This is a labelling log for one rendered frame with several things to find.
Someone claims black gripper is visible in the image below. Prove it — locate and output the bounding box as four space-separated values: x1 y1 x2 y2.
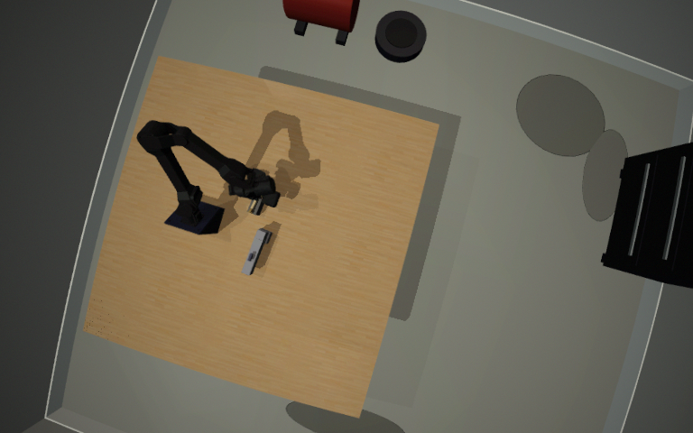
249 191 281 207

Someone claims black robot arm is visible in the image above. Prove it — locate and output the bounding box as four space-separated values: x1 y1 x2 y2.
136 120 276 227

